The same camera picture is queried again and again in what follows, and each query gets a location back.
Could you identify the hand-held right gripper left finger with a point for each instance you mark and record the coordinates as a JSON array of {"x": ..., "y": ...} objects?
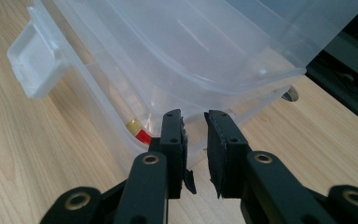
[{"x": 172, "y": 149}]

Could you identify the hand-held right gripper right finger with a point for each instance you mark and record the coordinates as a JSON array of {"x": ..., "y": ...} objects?
[{"x": 227, "y": 155}]

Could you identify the clear plastic storage box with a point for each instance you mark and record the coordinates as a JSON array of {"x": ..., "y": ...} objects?
[{"x": 167, "y": 56}]

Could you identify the small round red-white object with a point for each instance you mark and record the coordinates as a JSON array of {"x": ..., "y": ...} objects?
[{"x": 138, "y": 132}]

